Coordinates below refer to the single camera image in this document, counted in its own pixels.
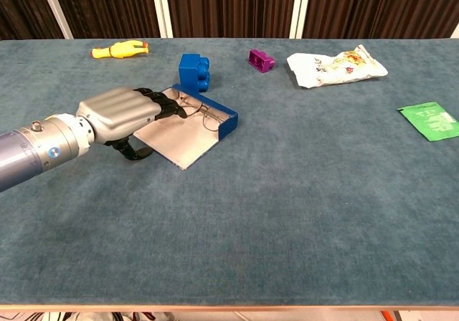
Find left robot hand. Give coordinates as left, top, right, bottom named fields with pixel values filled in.
left=75, top=86, right=188, bottom=161

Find blue glasses case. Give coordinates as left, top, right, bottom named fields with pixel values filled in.
left=132, top=83, right=239, bottom=171

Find blue toy brick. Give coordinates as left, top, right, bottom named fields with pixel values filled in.
left=178, top=53, right=211, bottom=94

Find wire-rimmed eyeglasses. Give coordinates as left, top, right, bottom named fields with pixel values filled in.
left=175, top=96, right=223, bottom=133

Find yellow rubber chicken toy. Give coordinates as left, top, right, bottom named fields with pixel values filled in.
left=90, top=39, right=150, bottom=60

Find dark brown pleated curtain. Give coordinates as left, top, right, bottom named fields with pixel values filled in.
left=302, top=0, right=459, bottom=39
left=164, top=0, right=298, bottom=39
left=0, top=0, right=65, bottom=41
left=48, top=0, right=161, bottom=39

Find purple toy brick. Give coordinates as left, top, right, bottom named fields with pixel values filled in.
left=247, top=49, right=276, bottom=74

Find teal table cloth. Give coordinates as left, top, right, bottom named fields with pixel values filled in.
left=0, top=37, right=459, bottom=307

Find white snack bag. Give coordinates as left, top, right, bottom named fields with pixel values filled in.
left=285, top=44, right=389, bottom=90

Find green sachet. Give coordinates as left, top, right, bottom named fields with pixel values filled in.
left=396, top=101, right=459, bottom=143

